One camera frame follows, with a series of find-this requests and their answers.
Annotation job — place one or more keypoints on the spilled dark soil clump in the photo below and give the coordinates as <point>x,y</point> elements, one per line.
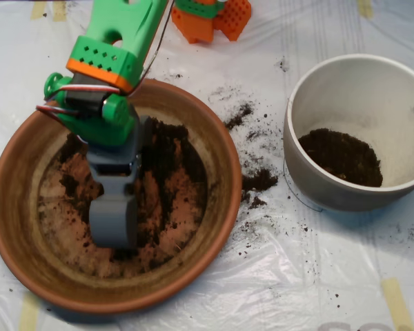
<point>239,117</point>
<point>258,179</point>

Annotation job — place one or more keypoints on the clear plastic cover sheet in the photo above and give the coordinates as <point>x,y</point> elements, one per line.
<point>296,276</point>

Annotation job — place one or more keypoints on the grey gripper black servo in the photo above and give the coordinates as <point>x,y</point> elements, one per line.
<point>111,184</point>

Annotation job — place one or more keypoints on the beige masking tape strip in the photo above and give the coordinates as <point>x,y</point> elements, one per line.
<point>28,313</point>
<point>365,8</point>
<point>59,10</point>
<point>396,303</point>
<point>38,9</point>

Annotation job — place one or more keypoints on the dark potting soil heap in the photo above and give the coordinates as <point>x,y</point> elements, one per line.
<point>341,158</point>
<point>165,165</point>

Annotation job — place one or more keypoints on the terracotta clay bowl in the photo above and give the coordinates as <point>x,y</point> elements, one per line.
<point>20,213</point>

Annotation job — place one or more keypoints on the white ceramic pot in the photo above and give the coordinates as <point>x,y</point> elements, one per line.
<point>348,103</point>

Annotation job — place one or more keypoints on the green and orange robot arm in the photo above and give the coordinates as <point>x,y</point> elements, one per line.
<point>103,127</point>

